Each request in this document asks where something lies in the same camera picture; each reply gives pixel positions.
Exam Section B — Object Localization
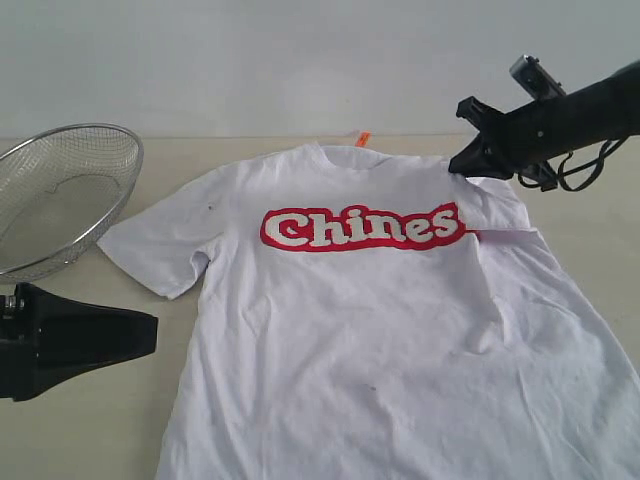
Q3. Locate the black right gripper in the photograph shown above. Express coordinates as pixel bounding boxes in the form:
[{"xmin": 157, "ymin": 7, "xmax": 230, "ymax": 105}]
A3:
[{"xmin": 448, "ymin": 92, "xmax": 595, "ymax": 192}]

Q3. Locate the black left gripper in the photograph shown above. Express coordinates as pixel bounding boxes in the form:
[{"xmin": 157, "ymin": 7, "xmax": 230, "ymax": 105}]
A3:
[{"xmin": 0, "ymin": 283, "xmax": 158, "ymax": 402}]

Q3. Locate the white shirt with red print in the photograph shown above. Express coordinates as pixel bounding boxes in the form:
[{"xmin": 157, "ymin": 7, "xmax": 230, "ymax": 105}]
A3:
[{"xmin": 99, "ymin": 143, "xmax": 639, "ymax": 479}]

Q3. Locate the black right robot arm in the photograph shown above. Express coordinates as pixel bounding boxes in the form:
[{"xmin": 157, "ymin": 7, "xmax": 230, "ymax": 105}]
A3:
[{"xmin": 448, "ymin": 55, "xmax": 639, "ymax": 192}]

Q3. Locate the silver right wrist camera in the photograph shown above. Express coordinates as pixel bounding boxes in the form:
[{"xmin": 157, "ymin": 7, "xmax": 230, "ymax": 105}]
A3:
[{"xmin": 509, "ymin": 55, "xmax": 566, "ymax": 101}]

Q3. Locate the metal wire mesh basket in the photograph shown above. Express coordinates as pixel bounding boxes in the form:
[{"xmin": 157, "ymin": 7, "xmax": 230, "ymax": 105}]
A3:
[{"xmin": 1, "ymin": 123, "xmax": 144, "ymax": 284}]

